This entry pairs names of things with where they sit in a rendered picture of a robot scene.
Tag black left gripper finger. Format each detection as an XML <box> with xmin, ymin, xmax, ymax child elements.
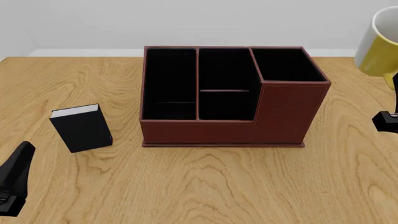
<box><xmin>0</xmin><ymin>140</ymin><xmax>36</xmax><ymax>197</ymax></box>

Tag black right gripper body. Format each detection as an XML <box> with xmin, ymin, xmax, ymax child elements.
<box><xmin>371</xmin><ymin>110</ymin><xmax>398</xmax><ymax>134</ymax></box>

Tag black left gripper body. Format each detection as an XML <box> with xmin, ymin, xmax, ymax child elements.
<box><xmin>0</xmin><ymin>190</ymin><xmax>28</xmax><ymax>218</ymax></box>

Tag yellow and white mug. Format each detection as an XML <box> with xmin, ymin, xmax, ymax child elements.
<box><xmin>354</xmin><ymin>6</ymin><xmax>398</xmax><ymax>91</ymax></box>

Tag red-brown desk caddy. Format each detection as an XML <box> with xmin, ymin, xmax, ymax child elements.
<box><xmin>139</xmin><ymin>45</ymin><xmax>332</xmax><ymax>149</ymax></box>

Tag black book with white pages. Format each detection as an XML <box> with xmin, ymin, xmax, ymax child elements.
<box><xmin>49</xmin><ymin>103</ymin><xmax>113</xmax><ymax>154</ymax></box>

